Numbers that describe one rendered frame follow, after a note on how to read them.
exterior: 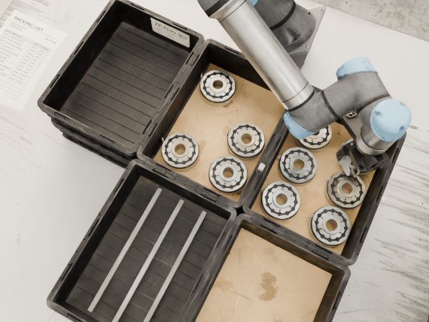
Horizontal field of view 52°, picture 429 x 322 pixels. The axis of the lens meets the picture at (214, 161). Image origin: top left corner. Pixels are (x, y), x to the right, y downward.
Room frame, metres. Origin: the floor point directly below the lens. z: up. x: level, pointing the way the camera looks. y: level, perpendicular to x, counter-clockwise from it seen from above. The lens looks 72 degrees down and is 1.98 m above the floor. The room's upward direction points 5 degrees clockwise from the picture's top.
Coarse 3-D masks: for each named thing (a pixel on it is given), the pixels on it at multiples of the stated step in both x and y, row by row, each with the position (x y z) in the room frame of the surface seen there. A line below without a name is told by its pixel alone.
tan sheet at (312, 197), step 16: (336, 128) 0.51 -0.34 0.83; (288, 144) 0.45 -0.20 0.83; (336, 144) 0.46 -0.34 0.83; (320, 160) 0.41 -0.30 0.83; (336, 160) 0.42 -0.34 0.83; (272, 176) 0.35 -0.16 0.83; (320, 176) 0.36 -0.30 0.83; (368, 176) 0.38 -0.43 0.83; (304, 192) 0.31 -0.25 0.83; (320, 192) 0.32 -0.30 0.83; (256, 208) 0.26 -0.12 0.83; (304, 208) 0.27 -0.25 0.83; (288, 224) 0.22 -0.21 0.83; (304, 224) 0.23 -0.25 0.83; (352, 224) 0.24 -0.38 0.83
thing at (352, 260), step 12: (276, 144) 0.41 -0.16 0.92; (396, 144) 0.44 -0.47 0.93; (396, 156) 0.41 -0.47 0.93; (264, 168) 0.34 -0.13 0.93; (384, 180) 0.34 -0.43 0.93; (252, 192) 0.27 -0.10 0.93; (372, 204) 0.27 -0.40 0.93; (252, 216) 0.22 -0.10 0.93; (372, 216) 0.24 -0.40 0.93; (276, 228) 0.19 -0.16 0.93; (300, 240) 0.17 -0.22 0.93; (360, 240) 0.18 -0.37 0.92; (324, 252) 0.14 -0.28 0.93; (348, 264) 0.12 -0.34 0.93
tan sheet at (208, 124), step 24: (192, 96) 0.57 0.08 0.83; (240, 96) 0.58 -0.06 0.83; (264, 96) 0.59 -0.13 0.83; (192, 120) 0.50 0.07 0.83; (216, 120) 0.50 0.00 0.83; (240, 120) 0.51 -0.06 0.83; (264, 120) 0.52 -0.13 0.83; (216, 144) 0.43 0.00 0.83; (264, 144) 0.44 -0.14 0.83; (192, 168) 0.35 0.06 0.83; (240, 192) 0.30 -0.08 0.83
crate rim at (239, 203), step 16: (224, 48) 0.68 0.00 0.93; (192, 64) 0.62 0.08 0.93; (176, 96) 0.52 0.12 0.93; (160, 112) 0.47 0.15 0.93; (144, 144) 0.37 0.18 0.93; (272, 144) 0.41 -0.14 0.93; (144, 160) 0.33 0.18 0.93; (176, 176) 0.30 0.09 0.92; (256, 176) 0.32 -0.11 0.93; (208, 192) 0.26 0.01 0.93
